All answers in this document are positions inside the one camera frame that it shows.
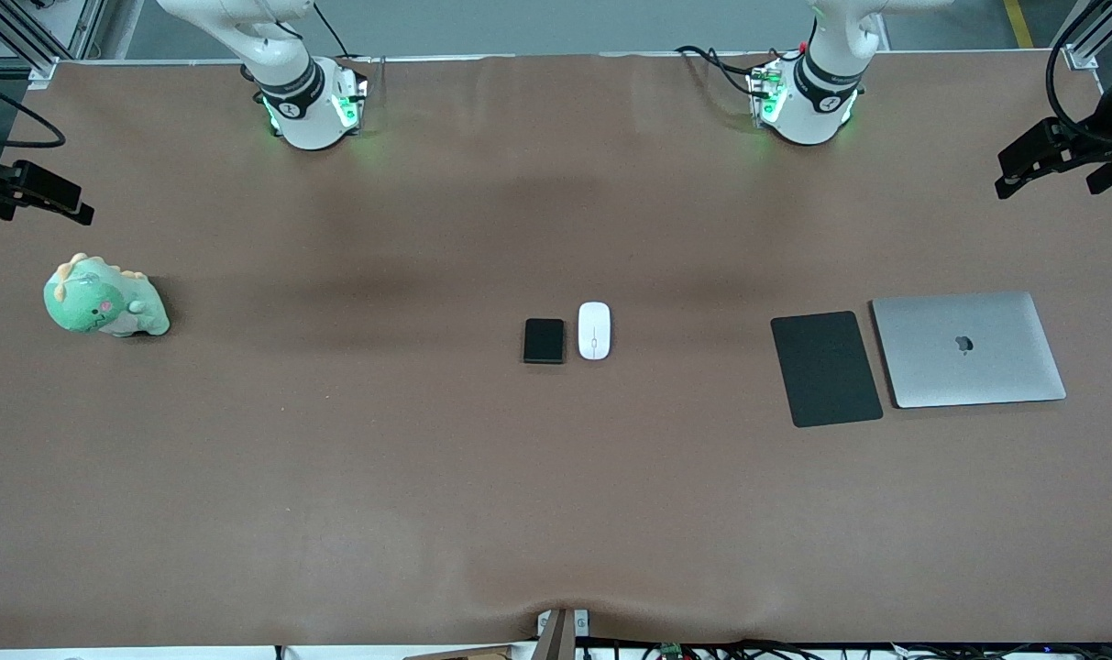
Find white computer mouse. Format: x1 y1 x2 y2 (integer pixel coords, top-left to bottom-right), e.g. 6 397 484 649
578 301 612 361

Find black base cables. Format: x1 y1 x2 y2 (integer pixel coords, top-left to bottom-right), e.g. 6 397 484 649
674 43 804 100

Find green dinosaur plush toy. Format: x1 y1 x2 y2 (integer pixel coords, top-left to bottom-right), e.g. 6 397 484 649
42 252 171 338

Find brown table cover mat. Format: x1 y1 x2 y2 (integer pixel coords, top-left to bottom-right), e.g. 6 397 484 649
0 51 1112 648

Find black smartphone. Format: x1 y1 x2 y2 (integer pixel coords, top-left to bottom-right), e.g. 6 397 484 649
523 318 567 366

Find black mouse pad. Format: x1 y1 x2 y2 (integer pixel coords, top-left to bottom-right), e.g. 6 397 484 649
770 311 885 429

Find silver laptop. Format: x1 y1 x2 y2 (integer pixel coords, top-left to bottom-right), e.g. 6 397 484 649
870 291 1068 410

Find metal table edge bracket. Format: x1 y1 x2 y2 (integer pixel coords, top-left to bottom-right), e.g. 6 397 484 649
536 608 591 660

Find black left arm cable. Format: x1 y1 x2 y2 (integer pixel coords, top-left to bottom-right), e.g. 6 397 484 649
1045 0 1112 152

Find aluminium frame profile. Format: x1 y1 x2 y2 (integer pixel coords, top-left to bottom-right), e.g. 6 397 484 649
0 0 109 82
1051 0 1112 71

